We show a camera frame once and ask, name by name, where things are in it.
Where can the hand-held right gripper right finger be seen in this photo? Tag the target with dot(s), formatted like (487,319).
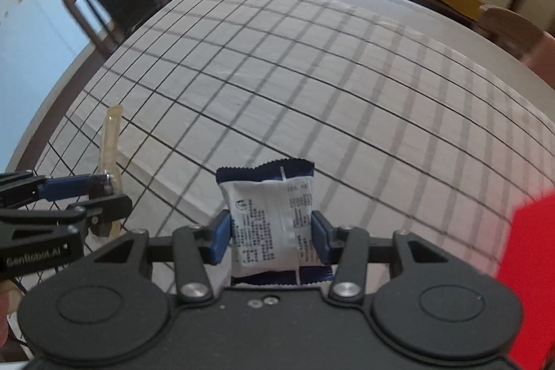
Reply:
(321,240)

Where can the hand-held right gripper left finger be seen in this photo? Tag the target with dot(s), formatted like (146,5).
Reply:
(221,240)

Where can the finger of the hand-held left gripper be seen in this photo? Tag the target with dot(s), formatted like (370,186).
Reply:
(65,186)
(104,207)

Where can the blue and white snack packet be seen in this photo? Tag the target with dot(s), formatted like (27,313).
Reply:
(269,231)

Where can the pale yellow jelly stick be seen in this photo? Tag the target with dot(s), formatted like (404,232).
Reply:
(110,144)

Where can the red paper bag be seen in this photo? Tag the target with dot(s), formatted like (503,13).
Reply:
(531,257)

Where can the white checkered tablecloth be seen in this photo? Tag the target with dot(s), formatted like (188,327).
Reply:
(303,92)

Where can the white cabinet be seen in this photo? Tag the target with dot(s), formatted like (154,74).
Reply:
(30,27)

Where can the wooden dining chair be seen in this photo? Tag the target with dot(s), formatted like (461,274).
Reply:
(507,27)

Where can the pink cloth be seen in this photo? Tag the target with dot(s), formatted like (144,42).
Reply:
(544,62)

